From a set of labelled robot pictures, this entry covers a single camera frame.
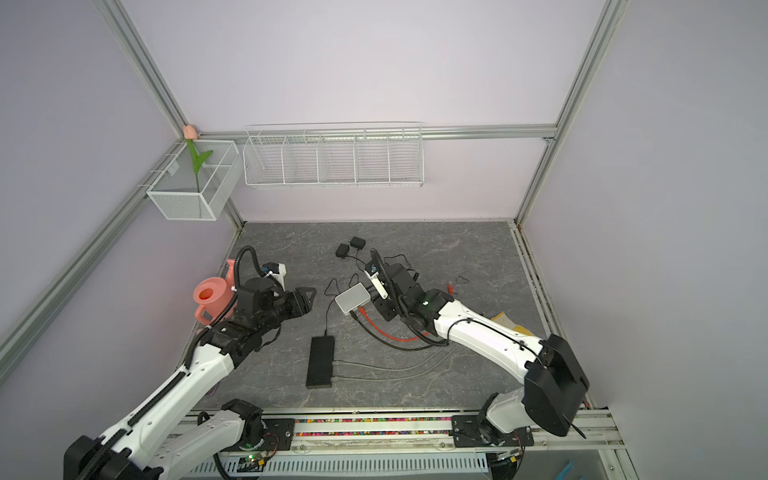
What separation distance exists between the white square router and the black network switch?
0.34 feet

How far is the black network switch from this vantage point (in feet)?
2.70

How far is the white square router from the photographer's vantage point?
971 mm

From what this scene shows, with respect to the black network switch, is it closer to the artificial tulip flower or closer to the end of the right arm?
the end of the right arm
